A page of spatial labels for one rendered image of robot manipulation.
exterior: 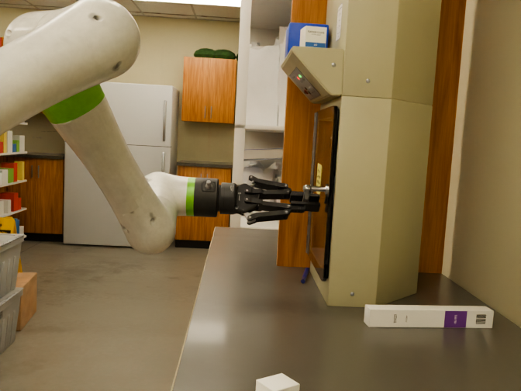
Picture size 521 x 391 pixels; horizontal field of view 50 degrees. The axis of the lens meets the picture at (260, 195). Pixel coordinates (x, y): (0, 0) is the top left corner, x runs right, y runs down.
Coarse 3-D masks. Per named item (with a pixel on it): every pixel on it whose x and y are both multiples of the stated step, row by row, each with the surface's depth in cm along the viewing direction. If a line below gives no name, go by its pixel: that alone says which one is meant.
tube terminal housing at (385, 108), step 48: (336, 0) 134; (384, 0) 119; (432, 0) 130; (336, 48) 130; (384, 48) 120; (432, 48) 132; (384, 96) 121; (432, 96) 135; (384, 144) 122; (336, 192) 123; (384, 192) 124; (336, 240) 124; (384, 240) 126; (336, 288) 125; (384, 288) 128
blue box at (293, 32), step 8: (296, 24) 139; (304, 24) 139; (312, 24) 139; (320, 24) 139; (288, 32) 139; (296, 32) 139; (328, 32) 139; (288, 40) 139; (296, 40) 139; (288, 48) 139
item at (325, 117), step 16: (320, 112) 144; (336, 112) 122; (320, 128) 142; (320, 144) 141; (320, 160) 139; (320, 192) 136; (320, 208) 135; (320, 224) 134; (320, 240) 132; (320, 256) 131; (320, 272) 130
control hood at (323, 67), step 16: (304, 48) 119; (320, 48) 120; (288, 64) 136; (304, 64) 120; (320, 64) 120; (336, 64) 120; (320, 80) 120; (336, 80) 120; (320, 96) 132; (336, 96) 123
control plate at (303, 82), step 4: (296, 68) 130; (292, 72) 139; (296, 72) 135; (300, 72) 130; (292, 76) 144; (296, 76) 139; (304, 76) 130; (296, 80) 143; (300, 80) 138; (304, 80) 134; (296, 84) 148; (300, 84) 143; (304, 84) 138; (308, 84) 133; (300, 88) 149; (304, 88) 143; (312, 88) 133; (304, 92) 148; (308, 92) 143; (312, 92) 137; (316, 92) 132; (308, 96) 148; (312, 96) 141; (316, 96) 136
